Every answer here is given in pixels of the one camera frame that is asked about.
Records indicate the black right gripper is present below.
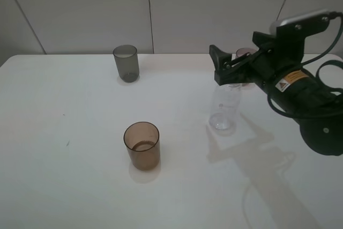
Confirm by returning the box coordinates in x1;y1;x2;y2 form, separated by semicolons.
209;16;334;86

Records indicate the clear plastic water bottle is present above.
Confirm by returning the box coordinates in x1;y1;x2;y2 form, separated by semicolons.
208;84;242;131

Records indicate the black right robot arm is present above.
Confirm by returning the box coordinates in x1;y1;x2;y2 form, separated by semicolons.
209;11;342;156

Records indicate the pink translucent plastic cup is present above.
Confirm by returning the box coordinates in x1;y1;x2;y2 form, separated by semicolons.
235;48;256;90

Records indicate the grey translucent plastic cup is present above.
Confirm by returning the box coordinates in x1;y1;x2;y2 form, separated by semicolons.
113;45;140;83

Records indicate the brown translucent plastic cup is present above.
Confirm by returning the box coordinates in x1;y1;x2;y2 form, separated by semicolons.
123;121;160;171

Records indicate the black camera cable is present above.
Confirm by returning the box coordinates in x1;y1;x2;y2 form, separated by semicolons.
266;11;343;119

